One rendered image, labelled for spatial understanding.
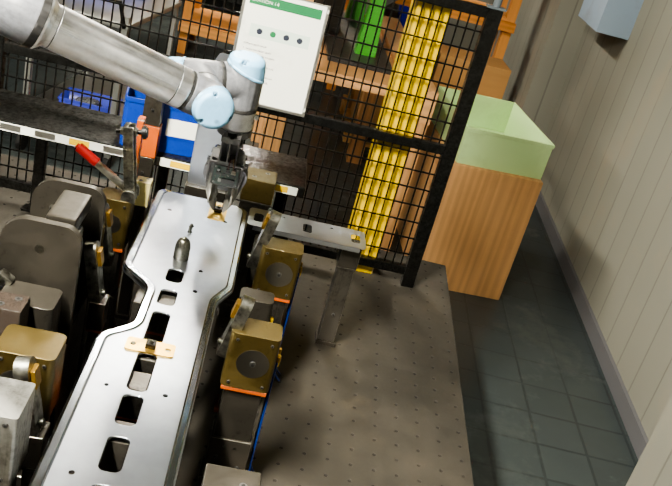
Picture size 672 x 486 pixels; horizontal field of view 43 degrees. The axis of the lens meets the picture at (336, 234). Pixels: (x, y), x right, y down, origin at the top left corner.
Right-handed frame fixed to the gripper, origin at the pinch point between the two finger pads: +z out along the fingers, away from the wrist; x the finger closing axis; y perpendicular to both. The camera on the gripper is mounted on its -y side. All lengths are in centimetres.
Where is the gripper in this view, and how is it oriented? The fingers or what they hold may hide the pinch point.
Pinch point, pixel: (219, 204)
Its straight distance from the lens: 186.9
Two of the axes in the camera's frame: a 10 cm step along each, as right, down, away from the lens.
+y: -0.2, 5.2, -8.5
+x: 9.7, 2.1, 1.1
